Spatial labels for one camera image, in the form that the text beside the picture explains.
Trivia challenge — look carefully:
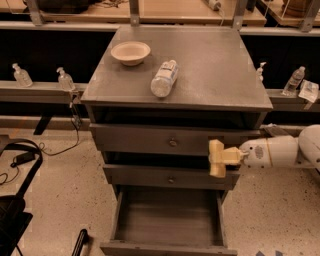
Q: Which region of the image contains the left clear pump bottle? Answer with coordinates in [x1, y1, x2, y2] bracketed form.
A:
[12, 63, 33, 87]

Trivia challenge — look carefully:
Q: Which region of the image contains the clear pump bottle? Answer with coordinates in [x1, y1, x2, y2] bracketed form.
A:
[256, 62, 266, 82]
[12, 63, 33, 87]
[56, 67, 75, 92]

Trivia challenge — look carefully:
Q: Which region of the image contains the clear plastic water bottle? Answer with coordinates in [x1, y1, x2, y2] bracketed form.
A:
[151, 60, 178, 98]

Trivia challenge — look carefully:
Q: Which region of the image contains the yellow sponge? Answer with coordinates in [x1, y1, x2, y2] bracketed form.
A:
[209, 140, 226, 178]

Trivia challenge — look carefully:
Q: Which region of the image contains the black chair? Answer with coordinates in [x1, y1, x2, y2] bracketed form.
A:
[0, 135, 43, 256]

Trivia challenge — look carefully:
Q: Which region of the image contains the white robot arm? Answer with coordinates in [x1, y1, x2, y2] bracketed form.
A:
[209, 124, 320, 168]

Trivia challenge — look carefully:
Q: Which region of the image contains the white paper bowl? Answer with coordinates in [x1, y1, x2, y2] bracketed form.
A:
[111, 41, 151, 66]

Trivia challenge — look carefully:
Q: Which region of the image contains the middle grey drawer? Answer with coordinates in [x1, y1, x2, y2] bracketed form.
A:
[103, 164, 240, 190]

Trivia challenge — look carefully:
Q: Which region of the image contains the bottom grey drawer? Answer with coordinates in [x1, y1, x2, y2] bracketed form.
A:
[100, 186, 237, 256]

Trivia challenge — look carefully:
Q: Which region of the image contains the top grey drawer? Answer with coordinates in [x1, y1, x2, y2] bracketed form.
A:
[90, 123, 260, 156]

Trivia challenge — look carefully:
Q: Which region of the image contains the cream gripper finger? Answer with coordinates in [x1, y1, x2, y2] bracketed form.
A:
[219, 147, 248, 165]

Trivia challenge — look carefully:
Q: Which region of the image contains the right clear pump bottle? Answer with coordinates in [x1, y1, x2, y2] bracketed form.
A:
[256, 62, 266, 82]

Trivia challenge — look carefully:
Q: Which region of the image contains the black tube bottom left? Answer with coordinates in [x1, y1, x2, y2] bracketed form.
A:
[71, 229, 89, 256]

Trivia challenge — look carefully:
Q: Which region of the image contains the standing clear water bottle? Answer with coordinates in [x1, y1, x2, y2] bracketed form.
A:
[282, 66, 305, 96]

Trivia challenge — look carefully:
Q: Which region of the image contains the grey drawer cabinet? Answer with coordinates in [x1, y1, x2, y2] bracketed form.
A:
[80, 25, 274, 256]

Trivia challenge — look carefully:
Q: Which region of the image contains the grey drawer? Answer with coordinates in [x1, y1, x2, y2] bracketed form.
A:
[100, 186, 237, 256]
[103, 164, 240, 190]
[90, 123, 260, 156]

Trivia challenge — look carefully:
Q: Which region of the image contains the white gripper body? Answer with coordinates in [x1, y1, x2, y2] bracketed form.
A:
[240, 139, 268, 168]

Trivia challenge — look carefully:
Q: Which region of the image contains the grey box on floor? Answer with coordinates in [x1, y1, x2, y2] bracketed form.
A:
[261, 124, 289, 137]

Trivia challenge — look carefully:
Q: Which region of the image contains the clear plastic packet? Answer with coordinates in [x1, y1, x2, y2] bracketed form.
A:
[298, 80, 319, 103]

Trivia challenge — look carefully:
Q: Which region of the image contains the black power cable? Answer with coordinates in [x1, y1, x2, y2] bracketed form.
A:
[0, 94, 82, 186]

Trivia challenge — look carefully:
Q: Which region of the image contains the black power adapter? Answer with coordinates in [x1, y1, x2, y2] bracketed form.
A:
[11, 152, 35, 168]

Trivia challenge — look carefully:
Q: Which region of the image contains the black bag top left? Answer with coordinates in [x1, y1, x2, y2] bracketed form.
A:
[36, 0, 100, 14]

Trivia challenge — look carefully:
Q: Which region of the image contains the brown basket top right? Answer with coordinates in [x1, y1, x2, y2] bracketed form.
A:
[282, 0, 311, 18]

